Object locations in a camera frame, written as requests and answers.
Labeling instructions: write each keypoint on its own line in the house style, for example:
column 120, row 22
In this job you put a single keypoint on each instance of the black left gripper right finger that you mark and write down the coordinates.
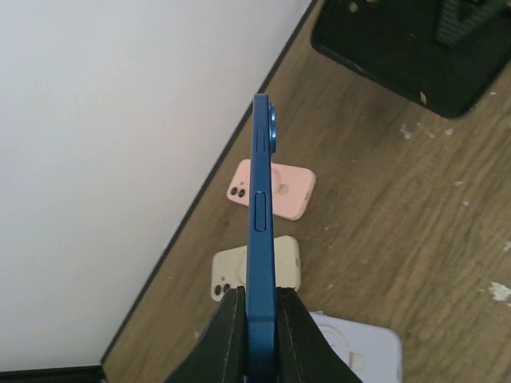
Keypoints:
column 304, row 353

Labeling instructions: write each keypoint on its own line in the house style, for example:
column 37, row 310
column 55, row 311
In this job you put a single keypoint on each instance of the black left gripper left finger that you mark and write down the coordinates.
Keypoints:
column 220, row 353

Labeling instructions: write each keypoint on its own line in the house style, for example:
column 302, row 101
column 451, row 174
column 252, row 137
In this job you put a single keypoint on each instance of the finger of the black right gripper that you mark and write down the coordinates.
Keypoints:
column 452, row 29

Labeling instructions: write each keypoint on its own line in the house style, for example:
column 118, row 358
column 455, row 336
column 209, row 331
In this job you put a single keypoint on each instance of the black phone case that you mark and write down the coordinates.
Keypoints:
column 393, row 44

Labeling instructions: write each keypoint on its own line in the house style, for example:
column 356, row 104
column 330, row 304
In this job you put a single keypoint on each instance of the blue smartphone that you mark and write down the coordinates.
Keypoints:
column 261, row 312

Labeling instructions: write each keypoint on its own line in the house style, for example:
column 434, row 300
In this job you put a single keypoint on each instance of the lavender phone case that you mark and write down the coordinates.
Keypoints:
column 373, row 353

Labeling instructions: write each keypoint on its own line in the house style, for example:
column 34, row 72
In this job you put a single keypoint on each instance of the cream phone case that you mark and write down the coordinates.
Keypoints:
column 229, row 267

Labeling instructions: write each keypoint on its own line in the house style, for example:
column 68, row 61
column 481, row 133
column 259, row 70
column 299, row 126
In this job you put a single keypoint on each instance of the pink phone case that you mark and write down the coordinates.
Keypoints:
column 291, row 188

